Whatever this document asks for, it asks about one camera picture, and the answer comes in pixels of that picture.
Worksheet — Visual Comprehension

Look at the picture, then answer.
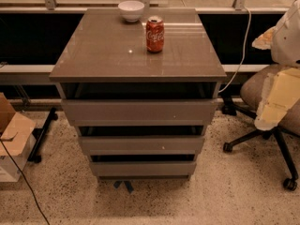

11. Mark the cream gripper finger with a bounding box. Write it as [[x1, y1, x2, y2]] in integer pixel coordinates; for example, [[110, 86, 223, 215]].
[[254, 67, 300, 131], [252, 27, 275, 50]]

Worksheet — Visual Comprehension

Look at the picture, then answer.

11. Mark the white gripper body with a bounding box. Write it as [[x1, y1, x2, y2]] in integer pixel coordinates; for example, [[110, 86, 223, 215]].
[[271, 0, 300, 67]]

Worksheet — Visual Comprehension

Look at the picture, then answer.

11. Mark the grey bottom drawer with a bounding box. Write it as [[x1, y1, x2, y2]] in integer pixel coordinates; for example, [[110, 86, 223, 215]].
[[90, 162, 196, 177]]

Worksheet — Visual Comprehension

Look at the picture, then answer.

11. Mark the grey drawer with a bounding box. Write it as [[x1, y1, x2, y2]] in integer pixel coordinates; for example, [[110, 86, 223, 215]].
[[90, 162, 196, 177], [79, 136, 204, 155], [62, 99, 217, 127]]

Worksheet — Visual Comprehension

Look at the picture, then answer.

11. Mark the grey top drawer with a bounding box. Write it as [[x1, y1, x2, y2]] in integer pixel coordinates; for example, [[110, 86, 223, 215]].
[[62, 99, 217, 127]]

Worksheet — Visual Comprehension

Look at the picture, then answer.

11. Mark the grey drawer cabinet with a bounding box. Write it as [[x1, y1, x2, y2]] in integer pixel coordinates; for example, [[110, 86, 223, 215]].
[[50, 8, 226, 180]]

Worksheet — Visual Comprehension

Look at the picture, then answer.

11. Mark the grey middle drawer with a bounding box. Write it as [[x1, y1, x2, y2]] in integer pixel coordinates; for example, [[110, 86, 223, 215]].
[[79, 136, 204, 155]]

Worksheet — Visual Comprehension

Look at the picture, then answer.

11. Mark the brown office chair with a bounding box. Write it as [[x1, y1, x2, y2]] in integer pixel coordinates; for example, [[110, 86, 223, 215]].
[[222, 64, 300, 191]]

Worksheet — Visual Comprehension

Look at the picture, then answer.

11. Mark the red cola can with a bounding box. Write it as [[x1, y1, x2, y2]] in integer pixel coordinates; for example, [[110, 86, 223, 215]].
[[145, 16, 164, 53]]

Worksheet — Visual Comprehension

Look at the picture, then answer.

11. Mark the white ceramic bowl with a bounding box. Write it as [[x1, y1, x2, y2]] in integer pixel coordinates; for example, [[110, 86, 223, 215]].
[[118, 0, 144, 23]]

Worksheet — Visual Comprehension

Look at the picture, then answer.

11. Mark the blue tape cross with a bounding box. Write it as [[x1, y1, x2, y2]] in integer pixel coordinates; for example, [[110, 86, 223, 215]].
[[113, 181, 134, 194]]

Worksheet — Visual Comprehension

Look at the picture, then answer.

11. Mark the black stand foot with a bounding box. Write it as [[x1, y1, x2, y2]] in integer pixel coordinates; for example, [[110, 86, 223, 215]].
[[28, 107, 58, 163]]

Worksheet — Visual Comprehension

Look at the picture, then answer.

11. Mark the cardboard box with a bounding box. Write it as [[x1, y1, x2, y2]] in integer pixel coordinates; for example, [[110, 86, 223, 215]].
[[0, 93, 36, 182]]

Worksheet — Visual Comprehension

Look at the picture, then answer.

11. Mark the white hanging cable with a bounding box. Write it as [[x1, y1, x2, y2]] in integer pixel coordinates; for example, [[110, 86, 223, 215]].
[[217, 7, 253, 95]]

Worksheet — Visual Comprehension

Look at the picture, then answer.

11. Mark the black floor cable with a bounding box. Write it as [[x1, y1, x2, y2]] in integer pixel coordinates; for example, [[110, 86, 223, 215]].
[[0, 139, 51, 225]]

